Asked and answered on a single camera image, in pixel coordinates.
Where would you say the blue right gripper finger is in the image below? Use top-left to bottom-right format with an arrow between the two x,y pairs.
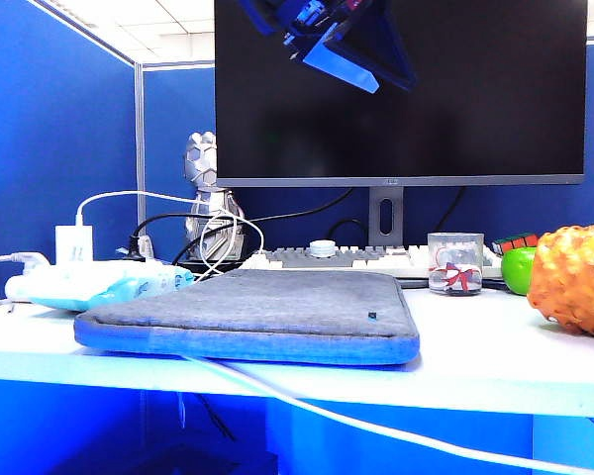
325,0 -> 420,92
303,37 -> 380,94

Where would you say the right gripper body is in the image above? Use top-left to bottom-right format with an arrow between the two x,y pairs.
237,0 -> 377,59

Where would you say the orange artificial pineapple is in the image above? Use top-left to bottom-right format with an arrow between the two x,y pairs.
527,225 -> 594,338

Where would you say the gray felt laptop bag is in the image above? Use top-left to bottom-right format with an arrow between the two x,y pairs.
73,269 -> 421,367

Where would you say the black computer monitor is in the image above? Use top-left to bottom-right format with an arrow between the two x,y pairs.
214,0 -> 589,189

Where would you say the gray monitor stand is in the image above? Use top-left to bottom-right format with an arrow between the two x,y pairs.
367,186 -> 406,248

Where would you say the silver robot figurine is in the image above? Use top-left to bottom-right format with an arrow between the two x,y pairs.
183,132 -> 247,263

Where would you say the white round knob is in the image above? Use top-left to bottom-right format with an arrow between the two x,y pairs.
309,239 -> 338,259

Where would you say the white gray mechanical keyboard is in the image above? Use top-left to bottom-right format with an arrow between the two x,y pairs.
247,243 -> 506,281

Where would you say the clear cup with red ribbon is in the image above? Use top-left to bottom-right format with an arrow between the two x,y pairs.
427,232 -> 485,298

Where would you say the rubik's cube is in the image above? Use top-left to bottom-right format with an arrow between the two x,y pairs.
491,232 -> 541,257

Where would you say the green apple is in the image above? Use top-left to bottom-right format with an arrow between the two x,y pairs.
499,246 -> 538,297

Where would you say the light blue wipes pack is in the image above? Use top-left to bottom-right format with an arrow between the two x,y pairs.
29,269 -> 197,313

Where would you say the white power adapter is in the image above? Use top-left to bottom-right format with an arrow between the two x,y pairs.
54,225 -> 95,266

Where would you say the white power strip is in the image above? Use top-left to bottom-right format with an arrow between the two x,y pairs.
4,259 -> 179,304

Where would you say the black monitor cable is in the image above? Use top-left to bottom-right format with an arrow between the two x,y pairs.
434,187 -> 467,235
247,187 -> 356,225

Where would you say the gray partition post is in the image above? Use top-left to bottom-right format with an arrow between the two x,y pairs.
134,62 -> 147,238

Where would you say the thin white looped cable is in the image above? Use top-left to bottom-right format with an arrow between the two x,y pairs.
75,190 -> 266,279

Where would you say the black plug with cable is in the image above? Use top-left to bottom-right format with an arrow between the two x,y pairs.
116,213 -> 251,268

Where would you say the thick white cable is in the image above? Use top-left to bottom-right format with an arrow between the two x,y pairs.
180,353 -> 594,475

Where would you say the white plug with cable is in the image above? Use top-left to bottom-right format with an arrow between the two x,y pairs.
0,251 -> 51,276

